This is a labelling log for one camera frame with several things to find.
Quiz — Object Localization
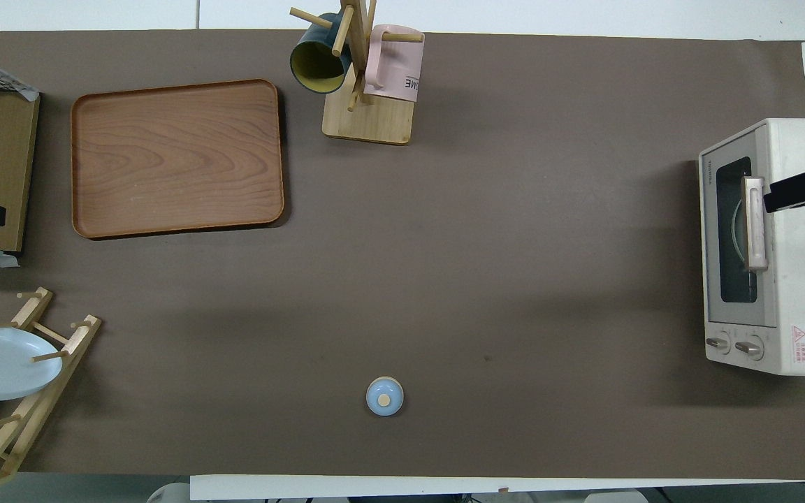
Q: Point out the wooden mug tree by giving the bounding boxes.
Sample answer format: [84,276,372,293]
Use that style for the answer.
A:
[289,0,424,146]

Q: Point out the dark green mug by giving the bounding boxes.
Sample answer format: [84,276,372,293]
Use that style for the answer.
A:
[289,13,354,95]

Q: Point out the glass oven door with handle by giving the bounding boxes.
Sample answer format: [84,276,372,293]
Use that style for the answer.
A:
[698,129,789,329]

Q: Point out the pink mug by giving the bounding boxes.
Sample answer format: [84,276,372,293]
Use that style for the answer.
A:
[363,24,425,103]

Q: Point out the brown table mat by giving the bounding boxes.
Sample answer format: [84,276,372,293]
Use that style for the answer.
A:
[0,29,805,483]

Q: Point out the wooden serving tray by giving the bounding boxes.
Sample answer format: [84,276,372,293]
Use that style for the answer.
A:
[71,78,286,240]

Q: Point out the wooden dish rack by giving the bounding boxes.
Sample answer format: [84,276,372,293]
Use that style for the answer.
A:
[0,286,103,498]

